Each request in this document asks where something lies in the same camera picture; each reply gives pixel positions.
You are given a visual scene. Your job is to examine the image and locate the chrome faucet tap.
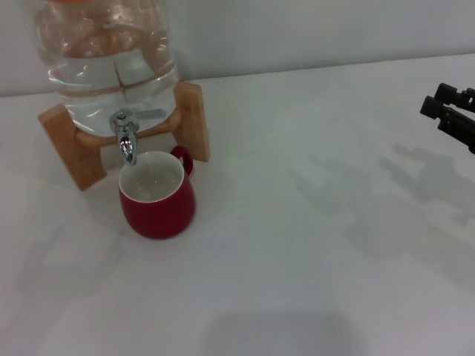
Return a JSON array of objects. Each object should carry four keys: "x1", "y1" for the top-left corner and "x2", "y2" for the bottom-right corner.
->
[{"x1": 108, "y1": 108, "x2": 166, "y2": 166}]

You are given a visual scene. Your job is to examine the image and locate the wooden dispenser stand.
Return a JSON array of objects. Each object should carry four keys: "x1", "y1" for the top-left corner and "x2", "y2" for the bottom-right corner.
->
[{"x1": 36, "y1": 81, "x2": 211, "y2": 192}]

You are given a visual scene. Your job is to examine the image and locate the red ceramic cup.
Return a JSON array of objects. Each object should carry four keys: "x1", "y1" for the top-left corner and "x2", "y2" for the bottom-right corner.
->
[{"x1": 118, "y1": 145, "x2": 198, "y2": 240}]

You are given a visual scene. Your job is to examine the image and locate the glass water dispenser jar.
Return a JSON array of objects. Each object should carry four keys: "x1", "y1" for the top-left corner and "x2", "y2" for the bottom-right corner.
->
[{"x1": 27, "y1": 0, "x2": 182, "y2": 139}]

